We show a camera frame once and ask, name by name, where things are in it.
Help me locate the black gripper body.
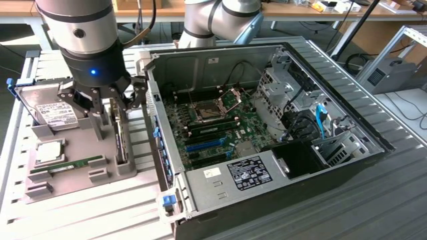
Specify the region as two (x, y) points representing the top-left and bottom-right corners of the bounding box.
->
(59, 41), (135, 89)

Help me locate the Nvidia Quadro graphics card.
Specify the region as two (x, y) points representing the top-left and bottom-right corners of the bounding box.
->
(109, 98), (132, 166)

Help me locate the silver hard disk drive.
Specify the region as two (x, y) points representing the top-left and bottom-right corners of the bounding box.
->
(17, 82), (81, 132)

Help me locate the thin metal locking lever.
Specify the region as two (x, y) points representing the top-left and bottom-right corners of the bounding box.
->
(184, 83), (195, 111)

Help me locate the CPU socket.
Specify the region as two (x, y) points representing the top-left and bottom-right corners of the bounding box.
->
(191, 99), (228, 124)

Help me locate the silver CPU chip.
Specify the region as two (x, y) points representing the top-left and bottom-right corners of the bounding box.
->
(35, 141), (65, 162)

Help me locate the blue hard disk carrier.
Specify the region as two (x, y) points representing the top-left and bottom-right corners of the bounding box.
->
(5, 74), (73, 101)

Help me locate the green RAM stick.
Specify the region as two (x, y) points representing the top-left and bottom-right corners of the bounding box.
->
(29, 154), (104, 174)

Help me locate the long black expansion slot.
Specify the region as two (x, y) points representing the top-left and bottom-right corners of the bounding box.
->
(184, 132), (223, 146)
(192, 157), (229, 169)
(189, 151), (228, 163)

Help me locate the blue expansion slot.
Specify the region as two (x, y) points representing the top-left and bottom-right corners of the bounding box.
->
(184, 138), (225, 153)

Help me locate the silver socket cover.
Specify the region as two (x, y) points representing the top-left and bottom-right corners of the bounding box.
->
(216, 88), (245, 114)

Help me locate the brown cardboard box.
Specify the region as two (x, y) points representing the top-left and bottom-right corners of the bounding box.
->
(112, 0), (187, 11)

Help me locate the grey plastic parts rack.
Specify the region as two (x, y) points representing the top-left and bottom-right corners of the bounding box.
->
(21, 109), (140, 205)

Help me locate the green Dell motherboard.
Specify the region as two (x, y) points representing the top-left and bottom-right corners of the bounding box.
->
(163, 83), (280, 172)

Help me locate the silver chipset heatsink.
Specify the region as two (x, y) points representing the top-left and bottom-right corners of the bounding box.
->
(235, 142), (259, 156)

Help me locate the silver perforated drive cage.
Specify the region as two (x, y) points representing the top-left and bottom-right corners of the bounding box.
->
(255, 66), (303, 135)

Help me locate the blue case latch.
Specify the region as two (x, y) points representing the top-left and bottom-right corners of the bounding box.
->
(160, 194), (176, 208)

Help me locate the grey power supply unit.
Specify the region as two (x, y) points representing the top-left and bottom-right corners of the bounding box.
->
(181, 150), (292, 213)

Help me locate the black open PC case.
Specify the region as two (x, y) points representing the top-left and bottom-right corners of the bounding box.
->
(135, 41), (398, 240)

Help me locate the yellow and white box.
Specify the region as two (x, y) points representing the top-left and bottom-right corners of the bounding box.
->
(311, 0), (337, 13)

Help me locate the small white box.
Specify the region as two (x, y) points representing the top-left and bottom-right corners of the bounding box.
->
(335, 2), (363, 13)

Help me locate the black tripod pole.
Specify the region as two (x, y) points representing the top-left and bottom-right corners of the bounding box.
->
(328, 0), (382, 62)

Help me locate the grey computer tower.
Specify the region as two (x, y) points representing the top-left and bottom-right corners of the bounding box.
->
(364, 56), (422, 95)

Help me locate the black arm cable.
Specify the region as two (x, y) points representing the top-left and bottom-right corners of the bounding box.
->
(119, 0), (157, 49)

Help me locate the thin black looped wire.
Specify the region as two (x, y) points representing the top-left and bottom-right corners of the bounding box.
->
(223, 60), (265, 87)

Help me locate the wooden desk white frame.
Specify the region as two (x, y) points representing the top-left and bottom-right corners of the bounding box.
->
(257, 0), (427, 31)
(0, 0), (187, 51)

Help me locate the black wire bundle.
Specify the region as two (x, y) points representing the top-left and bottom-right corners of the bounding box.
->
(281, 109), (323, 142)

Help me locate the blue SATA wire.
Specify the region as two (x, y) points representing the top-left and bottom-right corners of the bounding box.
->
(313, 100), (332, 140)

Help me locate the silver disk bay bracket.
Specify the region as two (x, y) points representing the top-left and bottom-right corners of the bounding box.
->
(309, 131), (371, 168)

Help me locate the black coiled cable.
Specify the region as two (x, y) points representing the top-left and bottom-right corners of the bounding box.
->
(343, 52), (372, 74)

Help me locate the aluminium profile frame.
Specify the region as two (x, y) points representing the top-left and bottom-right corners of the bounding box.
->
(354, 24), (427, 87)

